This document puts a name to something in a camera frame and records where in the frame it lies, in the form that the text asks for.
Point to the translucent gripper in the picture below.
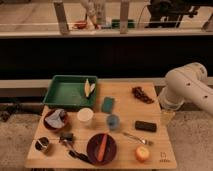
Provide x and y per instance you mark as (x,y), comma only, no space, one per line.
(166,116)

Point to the red yellow apple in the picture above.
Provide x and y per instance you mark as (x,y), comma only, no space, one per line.
(142,153)

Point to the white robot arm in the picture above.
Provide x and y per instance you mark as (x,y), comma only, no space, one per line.
(185,83)

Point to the blue plastic cup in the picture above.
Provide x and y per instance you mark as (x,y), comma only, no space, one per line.
(113,122)

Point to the white paper cup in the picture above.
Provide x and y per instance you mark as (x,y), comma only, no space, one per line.
(85,116)

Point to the small metal cup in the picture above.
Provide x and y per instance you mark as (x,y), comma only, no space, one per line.
(42,144)

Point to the black rectangular remote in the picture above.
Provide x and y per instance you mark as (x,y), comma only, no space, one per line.
(146,126)

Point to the dark brown dried bunch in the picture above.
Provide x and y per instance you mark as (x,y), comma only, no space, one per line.
(140,94)

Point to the green sponge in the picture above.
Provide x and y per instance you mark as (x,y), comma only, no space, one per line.
(107,105)

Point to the orange carrot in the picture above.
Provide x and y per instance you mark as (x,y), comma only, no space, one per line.
(102,148)

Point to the dark red plate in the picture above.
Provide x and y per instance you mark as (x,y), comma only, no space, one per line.
(93,146)

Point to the yellow white item in tray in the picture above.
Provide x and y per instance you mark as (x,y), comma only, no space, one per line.
(88,88)

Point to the dark red bowl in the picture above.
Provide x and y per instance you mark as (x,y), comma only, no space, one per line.
(65,119)

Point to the black binder clip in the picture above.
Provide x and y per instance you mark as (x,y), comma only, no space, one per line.
(69,137)

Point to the black machine on shelf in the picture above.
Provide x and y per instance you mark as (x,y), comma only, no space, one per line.
(169,13)

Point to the green plastic tray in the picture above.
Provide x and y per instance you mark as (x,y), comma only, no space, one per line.
(67,91)

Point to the green box on shelf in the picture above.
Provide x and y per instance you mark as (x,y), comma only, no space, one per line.
(116,23)

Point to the crumpled grey cloth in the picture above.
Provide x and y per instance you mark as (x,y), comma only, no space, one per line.
(55,120)

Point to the red object on shelf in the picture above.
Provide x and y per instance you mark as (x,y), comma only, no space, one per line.
(81,24)

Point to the black handled tool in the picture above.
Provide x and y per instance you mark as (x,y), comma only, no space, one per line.
(77,155)

